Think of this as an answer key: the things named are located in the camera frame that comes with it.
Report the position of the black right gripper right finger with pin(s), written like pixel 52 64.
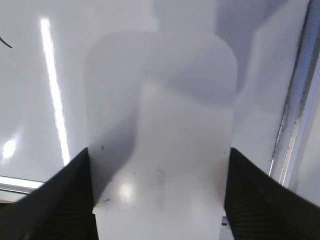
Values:
pixel 259 208

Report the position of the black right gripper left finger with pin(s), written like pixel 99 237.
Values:
pixel 61 209

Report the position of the white board eraser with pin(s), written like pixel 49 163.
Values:
pixel 159 108

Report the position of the white board with grey frame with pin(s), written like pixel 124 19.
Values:
pixel 52 52

